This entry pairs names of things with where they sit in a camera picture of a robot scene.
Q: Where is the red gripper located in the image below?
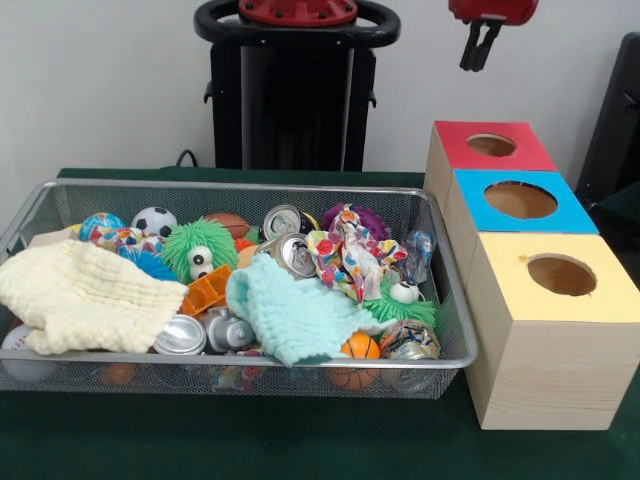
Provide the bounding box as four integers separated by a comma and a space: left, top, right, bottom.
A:
448, 0, 540, 73

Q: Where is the purple spiky ball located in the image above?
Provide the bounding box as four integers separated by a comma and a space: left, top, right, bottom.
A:
322, 203, 391, 244

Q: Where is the colourful dotted cloth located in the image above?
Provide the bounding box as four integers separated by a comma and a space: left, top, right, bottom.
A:
305, 203, 409, 309

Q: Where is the clear mesh bin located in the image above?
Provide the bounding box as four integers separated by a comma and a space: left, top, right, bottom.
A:
0, 178, 479, 400

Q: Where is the wooden box with three holes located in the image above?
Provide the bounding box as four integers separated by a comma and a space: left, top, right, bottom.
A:
423, 120, 640, 431

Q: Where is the black upright stand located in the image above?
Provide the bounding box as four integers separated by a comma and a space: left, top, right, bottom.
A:
574, 32, 640, 201

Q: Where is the dark green side tablecloth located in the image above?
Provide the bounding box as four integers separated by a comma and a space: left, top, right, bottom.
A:
582, 182, 640, 236

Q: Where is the silver drink can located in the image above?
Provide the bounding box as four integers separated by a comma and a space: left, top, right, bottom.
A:
259, 232, 319, 280

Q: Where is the green spiky googly-eyed ball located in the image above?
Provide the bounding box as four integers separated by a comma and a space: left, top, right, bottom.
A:
160, 217, 240, 286
362, 279, 439, 331

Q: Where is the small brown football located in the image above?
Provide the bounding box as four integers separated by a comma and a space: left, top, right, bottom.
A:
204, 213, 251, 240

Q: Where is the mint knitted cloth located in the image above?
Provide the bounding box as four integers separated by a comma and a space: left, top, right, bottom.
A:
225, 252, 396, 369

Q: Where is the small soccer ball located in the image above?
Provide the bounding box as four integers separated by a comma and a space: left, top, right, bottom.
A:
130, 206, 179, 238

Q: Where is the blue spiky ball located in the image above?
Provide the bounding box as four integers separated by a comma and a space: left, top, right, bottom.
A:
119, 248, 179, 282

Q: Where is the cream knitted cloth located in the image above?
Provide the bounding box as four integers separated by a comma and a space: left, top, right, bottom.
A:
0, 238, 190, 357

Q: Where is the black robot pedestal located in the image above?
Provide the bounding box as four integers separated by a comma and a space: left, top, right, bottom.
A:
193, 0, 402, 172

